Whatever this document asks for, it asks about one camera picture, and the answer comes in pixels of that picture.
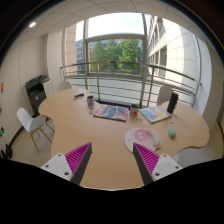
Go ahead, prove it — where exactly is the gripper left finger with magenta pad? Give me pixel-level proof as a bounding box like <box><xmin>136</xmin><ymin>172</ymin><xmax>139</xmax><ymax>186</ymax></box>
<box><xmin>42</xmin><ymin>143</ymin><xmax>92</xmax><ymax>185</ymax></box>

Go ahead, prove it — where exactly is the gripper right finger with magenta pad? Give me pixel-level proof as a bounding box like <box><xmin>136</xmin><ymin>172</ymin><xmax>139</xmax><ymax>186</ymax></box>
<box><xmin>133</xmin><ymin>143</ymin><xmax>182</xmax><ymax>185</ymax></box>

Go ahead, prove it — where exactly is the pink white round mouse pad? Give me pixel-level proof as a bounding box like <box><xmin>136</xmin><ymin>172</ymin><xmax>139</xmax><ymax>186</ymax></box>
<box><xmin>125</xmin><ymin>128</ymin><xmax>162</xmax><ymax>152</ymax></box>

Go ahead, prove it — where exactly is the light green computer mouse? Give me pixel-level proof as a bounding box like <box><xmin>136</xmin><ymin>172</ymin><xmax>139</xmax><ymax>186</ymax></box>
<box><xmin>168</xmin><ymin>128</ymin><xmax>176</xmax><ymax>139</ymax></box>

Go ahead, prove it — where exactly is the light blue open book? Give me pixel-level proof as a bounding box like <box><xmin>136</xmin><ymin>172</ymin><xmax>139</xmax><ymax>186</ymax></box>
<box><xmin>140</xmin><ymin>106</ymin><xmax>171</xmax><ymax>123</ymax></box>

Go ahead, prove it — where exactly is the white chair with wooden legs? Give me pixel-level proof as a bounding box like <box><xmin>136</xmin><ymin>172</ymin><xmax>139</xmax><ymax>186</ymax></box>
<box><xmin>16</xmin><ymin>107</ymin><xmax>52</xmax><ymax>147</ymax></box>

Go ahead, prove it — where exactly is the clear drinking glass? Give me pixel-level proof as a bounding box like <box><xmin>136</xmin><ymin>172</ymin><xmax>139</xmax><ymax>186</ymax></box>
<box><xmin>88</xmin><ymin>106</ymin><xmax>95</xmax><ymax>114</ymax></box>

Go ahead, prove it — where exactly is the red magazine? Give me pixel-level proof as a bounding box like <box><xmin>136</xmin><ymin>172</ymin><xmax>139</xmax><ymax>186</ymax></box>
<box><xmin>93</xmin><ymin>104</ymin><xmax>129</xmax><ymax>121</ymax></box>

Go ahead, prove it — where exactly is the dark patterned mug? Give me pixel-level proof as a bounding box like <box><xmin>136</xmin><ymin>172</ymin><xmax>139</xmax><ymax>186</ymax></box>
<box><xmin>87</xmin><ymin>96</ymin><xmax>94</xmax><ymax>107</ymax></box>

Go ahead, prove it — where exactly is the small black blue device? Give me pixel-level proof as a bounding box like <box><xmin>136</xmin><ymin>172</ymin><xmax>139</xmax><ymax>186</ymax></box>
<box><xmin>74</xmin><ymin>93</ymin><xmax>84</xmax><ymax>100</ymax></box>

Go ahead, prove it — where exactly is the black cylindrical speaker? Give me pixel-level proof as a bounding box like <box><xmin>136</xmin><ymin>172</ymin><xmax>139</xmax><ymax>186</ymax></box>
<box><xmin>167</xmin><ymin>93</ymin><xmax>179</xmax><ymax>113</ymax></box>

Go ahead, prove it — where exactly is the white chair far right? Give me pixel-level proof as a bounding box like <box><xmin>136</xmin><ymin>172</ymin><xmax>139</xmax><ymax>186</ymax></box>
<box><xmin>157</xmin><ymin>86</ymin><xmax>174</xmax><ymax>105</ymax></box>

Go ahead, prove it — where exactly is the white chair far left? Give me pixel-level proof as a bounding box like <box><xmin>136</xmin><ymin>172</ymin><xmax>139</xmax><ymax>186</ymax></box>
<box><xmin>56</xmin><ymin>81</ymin><xmax>72</xmax><ymax>92</ymax></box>

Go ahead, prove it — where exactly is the black office printer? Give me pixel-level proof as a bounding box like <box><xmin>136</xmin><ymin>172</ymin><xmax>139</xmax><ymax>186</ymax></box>
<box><xmin>25</xmin><ymin>75</ymin><xmax>50</xmax><ymax>115</ymax></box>

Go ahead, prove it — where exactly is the metal window railing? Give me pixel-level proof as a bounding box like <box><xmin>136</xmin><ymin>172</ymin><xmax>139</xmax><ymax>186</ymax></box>
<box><xmin>61</xmin><ymin>61</ymin><xmax>201</xmax><ymax>107</ymax></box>

